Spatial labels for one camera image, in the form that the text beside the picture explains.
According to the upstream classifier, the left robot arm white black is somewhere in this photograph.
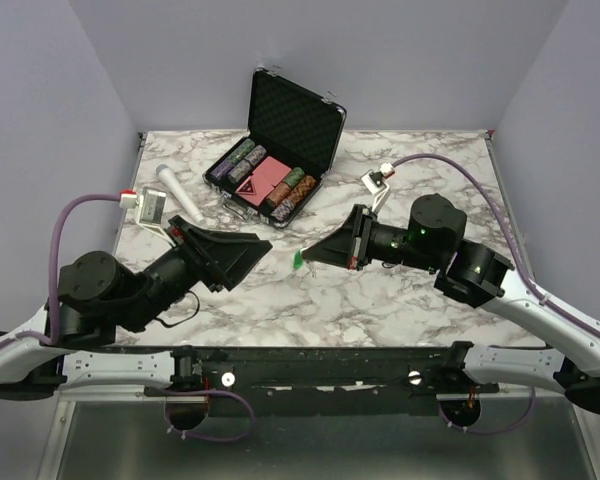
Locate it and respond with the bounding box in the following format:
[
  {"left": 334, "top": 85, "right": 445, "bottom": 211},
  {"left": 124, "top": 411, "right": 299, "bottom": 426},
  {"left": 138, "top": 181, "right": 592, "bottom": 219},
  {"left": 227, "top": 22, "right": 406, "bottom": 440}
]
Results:
[{"left": 0, "top": 216, "right": 272, "bottom": 401}]

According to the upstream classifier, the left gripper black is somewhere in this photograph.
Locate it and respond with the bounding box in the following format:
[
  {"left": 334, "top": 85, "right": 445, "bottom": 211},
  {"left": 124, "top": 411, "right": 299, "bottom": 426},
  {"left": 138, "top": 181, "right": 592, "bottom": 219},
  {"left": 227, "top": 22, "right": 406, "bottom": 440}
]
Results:
[{"left": 120, "top": 216, "right": 276, "bottom": 334}]

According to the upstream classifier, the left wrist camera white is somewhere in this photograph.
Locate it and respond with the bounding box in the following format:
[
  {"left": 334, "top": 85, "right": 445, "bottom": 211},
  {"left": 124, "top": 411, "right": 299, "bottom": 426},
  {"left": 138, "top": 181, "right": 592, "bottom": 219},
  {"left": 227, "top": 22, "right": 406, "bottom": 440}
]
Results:
[{"left": 119, "top": 187, "right": 170, "bottom": 242}]

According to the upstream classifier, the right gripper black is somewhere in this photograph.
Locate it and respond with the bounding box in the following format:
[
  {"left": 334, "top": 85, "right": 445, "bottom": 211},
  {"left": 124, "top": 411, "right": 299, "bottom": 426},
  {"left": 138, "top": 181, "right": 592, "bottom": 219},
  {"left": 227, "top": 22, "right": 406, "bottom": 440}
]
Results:
[{"left": 303, "top": 203, "right": 441, "bottom": 272}]

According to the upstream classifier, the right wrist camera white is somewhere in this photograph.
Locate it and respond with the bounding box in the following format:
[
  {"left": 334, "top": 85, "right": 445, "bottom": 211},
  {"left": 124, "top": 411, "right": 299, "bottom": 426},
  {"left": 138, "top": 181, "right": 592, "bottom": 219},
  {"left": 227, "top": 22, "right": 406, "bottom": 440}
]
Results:
[{"left": 361, "top": 162, "right": 395, "bottom": 214}]

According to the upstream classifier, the red playing card deck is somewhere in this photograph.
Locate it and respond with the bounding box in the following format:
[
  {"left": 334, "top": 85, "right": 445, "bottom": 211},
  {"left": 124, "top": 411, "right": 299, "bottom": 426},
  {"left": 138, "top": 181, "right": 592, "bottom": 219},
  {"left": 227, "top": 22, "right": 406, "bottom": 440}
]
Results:
[{"left": 235, "top": 156, "right": 291, "bottom": 207}]

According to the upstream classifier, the orange poker chip row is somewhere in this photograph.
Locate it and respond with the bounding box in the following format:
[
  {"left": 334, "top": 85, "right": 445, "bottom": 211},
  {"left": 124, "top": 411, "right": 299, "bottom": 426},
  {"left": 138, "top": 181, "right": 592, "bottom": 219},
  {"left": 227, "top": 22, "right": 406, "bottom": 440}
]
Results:
[{"left": 265, "top": 167, "right": 317, "bottom": 222}]

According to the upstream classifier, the green poker chip row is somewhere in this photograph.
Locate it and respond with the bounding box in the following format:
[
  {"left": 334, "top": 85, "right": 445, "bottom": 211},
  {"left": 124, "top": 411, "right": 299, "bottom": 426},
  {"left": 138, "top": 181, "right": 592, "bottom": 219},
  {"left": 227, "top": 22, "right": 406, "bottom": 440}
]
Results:
[{"left": 228, "top": 139, "right": 267, "bottom": 166}]

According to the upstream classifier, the green key tag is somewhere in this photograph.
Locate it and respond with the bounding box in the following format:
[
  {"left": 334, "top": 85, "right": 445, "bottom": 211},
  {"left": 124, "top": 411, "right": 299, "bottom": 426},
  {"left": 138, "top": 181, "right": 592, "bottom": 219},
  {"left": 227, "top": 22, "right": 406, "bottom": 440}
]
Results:
[{"left": 292, "top": 250, "right": 304, "bottom": 270}]

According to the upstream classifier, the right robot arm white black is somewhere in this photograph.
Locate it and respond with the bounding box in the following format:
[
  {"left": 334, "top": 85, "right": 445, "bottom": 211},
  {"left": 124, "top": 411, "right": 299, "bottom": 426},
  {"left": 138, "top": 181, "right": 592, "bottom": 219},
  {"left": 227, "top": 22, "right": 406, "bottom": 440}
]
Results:
[{"left": 299, "top": 194, "right": 600, "bottom": 415}]

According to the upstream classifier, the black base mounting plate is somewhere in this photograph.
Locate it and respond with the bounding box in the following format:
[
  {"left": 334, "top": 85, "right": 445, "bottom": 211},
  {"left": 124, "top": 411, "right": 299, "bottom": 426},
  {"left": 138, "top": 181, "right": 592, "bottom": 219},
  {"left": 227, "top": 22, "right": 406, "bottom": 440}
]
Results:
[{"left": 82, "top": 342, "right": 506, "bottom": 417}]

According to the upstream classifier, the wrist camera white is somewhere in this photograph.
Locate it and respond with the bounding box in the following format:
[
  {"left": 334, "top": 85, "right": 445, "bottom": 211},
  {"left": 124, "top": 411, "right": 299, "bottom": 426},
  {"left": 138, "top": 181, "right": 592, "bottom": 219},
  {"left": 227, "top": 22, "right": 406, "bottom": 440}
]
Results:
[
  {"left": 361, "top": 162, "right": 395, "bottom": 214},
  {"left": 119, "top": 187, "right": 170, "bottom": 242}
]

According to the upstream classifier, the purple poker chip row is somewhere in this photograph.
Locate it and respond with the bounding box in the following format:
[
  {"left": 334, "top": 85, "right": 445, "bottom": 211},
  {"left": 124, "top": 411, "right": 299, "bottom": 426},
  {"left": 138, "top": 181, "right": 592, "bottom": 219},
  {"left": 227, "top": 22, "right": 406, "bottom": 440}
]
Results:
[{"left": 210, "top": 158, "right": 239, "bottom": 181}]

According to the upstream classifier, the black poker chip case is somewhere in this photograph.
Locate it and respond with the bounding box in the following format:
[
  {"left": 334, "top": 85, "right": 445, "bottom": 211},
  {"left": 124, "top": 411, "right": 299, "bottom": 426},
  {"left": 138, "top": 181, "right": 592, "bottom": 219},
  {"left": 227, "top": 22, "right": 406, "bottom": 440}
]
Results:
[{"left": 204, "top": 68, "right": 346, "bottom": 229}]

